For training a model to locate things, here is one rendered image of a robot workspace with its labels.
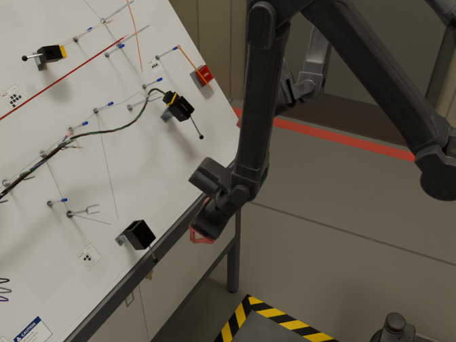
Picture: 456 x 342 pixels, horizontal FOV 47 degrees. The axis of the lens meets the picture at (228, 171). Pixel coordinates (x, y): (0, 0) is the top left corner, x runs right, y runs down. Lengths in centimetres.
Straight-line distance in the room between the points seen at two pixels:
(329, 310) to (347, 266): 27
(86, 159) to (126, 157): 12
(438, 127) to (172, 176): 87
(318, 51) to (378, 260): 152
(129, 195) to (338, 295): 131
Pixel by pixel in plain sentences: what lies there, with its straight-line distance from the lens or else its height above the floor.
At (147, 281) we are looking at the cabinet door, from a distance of 162.
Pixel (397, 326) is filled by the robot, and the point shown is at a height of 32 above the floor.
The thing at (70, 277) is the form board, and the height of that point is 95.
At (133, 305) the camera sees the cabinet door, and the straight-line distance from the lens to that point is 162.
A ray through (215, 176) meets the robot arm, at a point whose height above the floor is 126.
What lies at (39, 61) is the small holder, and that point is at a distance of 139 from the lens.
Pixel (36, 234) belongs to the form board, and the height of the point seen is 106.
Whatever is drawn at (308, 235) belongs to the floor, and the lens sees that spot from 267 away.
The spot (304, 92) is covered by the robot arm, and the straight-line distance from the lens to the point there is 127.
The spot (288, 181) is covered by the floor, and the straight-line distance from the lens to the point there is 293.
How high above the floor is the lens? 200
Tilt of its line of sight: 42 degrees down
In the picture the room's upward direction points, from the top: straight up
